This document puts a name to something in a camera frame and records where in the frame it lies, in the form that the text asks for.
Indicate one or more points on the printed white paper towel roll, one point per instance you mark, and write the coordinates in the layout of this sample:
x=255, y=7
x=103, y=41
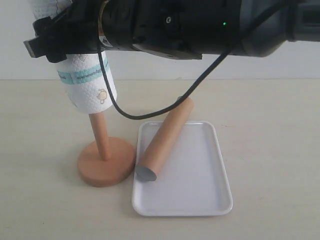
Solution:
x=81, y=74

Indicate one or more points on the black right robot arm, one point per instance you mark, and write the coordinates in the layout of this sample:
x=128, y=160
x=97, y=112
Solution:
x=174, y=29

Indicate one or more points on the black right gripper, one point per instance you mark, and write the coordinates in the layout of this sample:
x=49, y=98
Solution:
x=73, y=31

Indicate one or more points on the brown cardboard tube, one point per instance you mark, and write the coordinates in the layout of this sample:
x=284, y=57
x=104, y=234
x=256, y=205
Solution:
x=156, y=154

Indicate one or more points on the white rectangular tray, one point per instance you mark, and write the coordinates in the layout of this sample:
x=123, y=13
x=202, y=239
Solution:
x=193, y=181

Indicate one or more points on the wooden paper towel holder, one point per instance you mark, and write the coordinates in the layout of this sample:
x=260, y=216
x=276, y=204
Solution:
x=108, y=160

